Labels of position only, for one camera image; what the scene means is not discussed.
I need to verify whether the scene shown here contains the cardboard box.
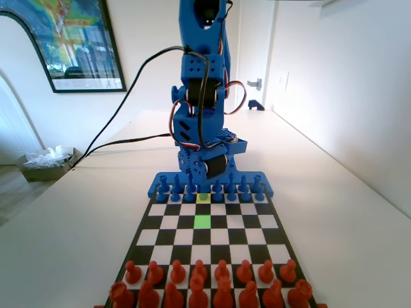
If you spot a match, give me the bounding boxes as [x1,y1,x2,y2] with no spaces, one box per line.
[17,147,81,183]

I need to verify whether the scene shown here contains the red white servo wire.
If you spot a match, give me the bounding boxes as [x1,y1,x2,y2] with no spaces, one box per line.
[168,99,202,151]
[221,80,249,116]

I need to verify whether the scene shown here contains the red queen chess piece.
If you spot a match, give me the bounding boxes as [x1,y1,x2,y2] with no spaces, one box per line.
[212,277,234,308]

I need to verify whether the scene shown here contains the black base cable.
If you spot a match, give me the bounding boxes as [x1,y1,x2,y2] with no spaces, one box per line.
[76,133,173,160]

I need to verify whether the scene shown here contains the red knight chess piece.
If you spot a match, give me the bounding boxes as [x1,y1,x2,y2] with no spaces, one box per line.
[262,278,286,308]
[137,279,161,308]

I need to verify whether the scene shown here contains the red chess pawn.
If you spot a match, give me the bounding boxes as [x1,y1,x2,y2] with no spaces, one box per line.
[214,259,231,282]
[169,259,186,285]
[191,259,209,280]
[236,259,253,285]
[124,260,142,285]
[279,259,297,284]
[146,261,164,286]
[258,259,274,284]

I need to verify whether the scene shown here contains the group of blue chess pieces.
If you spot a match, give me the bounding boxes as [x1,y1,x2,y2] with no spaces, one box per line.
[146,164,276,199]

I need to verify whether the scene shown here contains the red chess pieces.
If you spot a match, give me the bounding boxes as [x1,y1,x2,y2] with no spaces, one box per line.
[92,302,329,308]

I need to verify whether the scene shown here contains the white door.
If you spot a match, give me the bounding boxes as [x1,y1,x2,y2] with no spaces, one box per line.
[236,0,277,112]

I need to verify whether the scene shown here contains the blue wrist camera housing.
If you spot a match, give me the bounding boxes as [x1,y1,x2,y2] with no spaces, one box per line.
[220,137,249,155]

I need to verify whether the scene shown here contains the black camera cable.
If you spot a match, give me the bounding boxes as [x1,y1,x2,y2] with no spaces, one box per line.
[72,46,211,167]

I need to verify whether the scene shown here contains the black framed poster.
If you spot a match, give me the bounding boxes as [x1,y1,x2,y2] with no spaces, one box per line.
[0,0,128,94]

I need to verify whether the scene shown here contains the black and white chessboard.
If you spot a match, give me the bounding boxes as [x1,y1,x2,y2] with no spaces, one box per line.
[102,185,319,308]

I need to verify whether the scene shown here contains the red king chess piece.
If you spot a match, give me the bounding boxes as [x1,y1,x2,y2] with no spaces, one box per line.
[188,274,210,308]

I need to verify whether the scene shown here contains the red rook chess piece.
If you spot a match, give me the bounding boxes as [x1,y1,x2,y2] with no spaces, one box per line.
[109,281,136,308]
[286,278,314,308]

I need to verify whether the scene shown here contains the clear plastic wrap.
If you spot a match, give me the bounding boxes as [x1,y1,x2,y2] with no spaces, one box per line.
[24,144,73,169]

